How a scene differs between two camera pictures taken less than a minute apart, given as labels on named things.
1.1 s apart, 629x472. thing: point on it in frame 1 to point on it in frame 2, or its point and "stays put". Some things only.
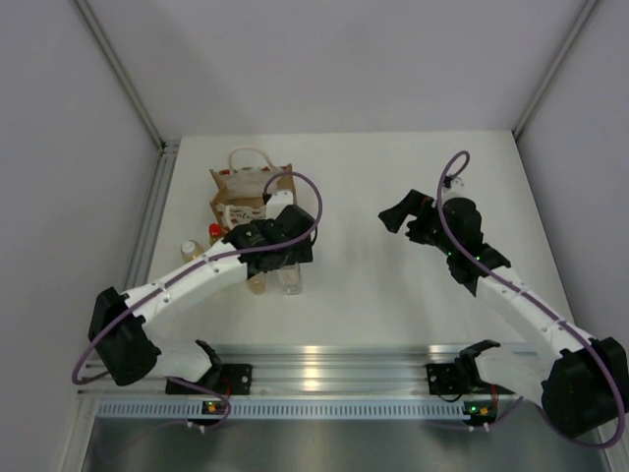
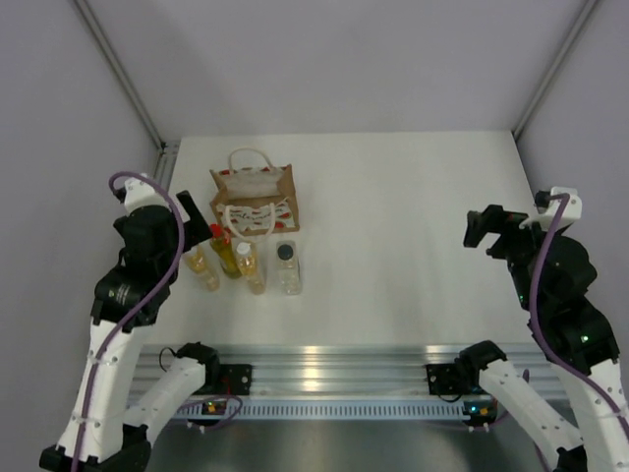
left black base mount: (229, 379) stays put
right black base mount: (445, 379) stays put
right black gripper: (416, 205) to (493, 219)
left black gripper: (301, 253) to (196, 221)
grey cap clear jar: (290, 278) stays put
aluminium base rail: (309, 370) stays put
